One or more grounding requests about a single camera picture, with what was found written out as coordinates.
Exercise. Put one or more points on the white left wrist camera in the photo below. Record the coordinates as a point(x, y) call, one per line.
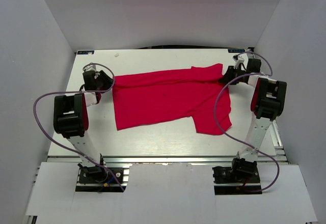
point(89, 67)

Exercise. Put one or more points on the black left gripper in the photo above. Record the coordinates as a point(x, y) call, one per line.
point(107, 80)

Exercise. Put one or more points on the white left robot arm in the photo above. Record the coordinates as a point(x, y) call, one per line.
point(70, 119)

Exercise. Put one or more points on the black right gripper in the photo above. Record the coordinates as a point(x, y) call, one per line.
point(228, 76)

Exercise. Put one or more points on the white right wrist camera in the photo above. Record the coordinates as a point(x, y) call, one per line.
point(238, 61)

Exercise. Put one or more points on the red t shirt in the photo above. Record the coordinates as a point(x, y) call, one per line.
point(163, 96)

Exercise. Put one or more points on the blue corner sticker right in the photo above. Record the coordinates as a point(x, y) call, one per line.
point(236, 50)

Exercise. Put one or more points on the blue corner sticker left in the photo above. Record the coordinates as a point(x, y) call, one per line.
point(85, 52)

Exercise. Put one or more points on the blue corner sticker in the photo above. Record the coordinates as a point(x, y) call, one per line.
point(85, 52)
point(236, 50)

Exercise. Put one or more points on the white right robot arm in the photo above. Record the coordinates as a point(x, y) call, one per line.
point(266, 105)

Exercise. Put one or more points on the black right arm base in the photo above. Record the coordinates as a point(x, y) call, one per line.
point(225, 183)

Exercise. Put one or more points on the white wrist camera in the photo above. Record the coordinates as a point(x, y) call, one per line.
point(238, 61)
point(89, 67)

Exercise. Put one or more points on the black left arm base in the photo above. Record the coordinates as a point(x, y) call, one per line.
point(95, 179)

